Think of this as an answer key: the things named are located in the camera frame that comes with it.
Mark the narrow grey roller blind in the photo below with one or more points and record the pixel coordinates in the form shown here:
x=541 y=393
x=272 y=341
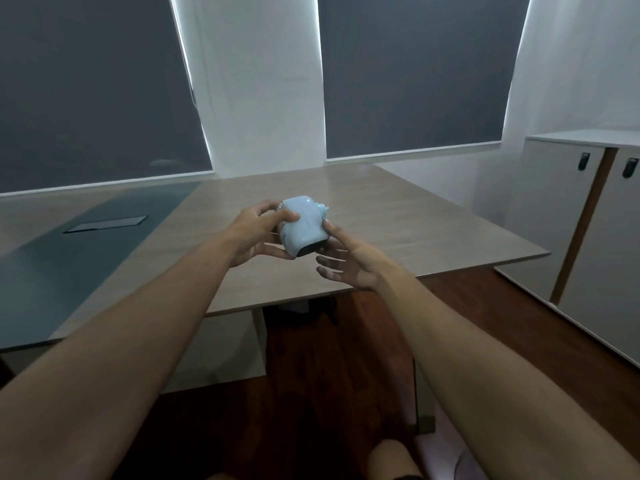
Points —
x=415 y=74

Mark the person's left thumb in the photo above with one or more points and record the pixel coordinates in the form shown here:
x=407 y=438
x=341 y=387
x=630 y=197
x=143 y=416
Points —
x=272 y=251

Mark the person's right thumb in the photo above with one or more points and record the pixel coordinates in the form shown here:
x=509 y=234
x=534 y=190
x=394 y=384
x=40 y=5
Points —
x=337 y=234

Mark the pale pink cloth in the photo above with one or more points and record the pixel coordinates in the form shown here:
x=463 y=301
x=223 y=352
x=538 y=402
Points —
x=445 y=459

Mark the person's left forearm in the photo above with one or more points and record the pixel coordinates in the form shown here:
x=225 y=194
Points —
x=125 y=339

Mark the person's leg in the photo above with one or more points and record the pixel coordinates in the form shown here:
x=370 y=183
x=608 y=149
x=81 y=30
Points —
x=392 y=462

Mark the light blue handheld device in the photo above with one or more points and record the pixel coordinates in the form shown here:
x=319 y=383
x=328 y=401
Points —
x=305 y=227

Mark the white storage cabinet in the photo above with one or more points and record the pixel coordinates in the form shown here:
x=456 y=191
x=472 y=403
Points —
x=600 y=244

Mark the wide grey roller blind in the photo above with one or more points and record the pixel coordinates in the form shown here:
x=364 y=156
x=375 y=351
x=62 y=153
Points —
x=90 y=84

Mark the person's left hand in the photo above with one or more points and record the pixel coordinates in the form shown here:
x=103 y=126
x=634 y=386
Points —
x=250 y=234

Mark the person's right forearm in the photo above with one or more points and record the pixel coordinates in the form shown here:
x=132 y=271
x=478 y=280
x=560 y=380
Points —
x=480 y=374

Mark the wooden conference table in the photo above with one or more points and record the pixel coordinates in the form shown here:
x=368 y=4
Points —
x=425 y=229

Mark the person's right hand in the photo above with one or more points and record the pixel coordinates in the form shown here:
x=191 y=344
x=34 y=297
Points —
x=367 y=269

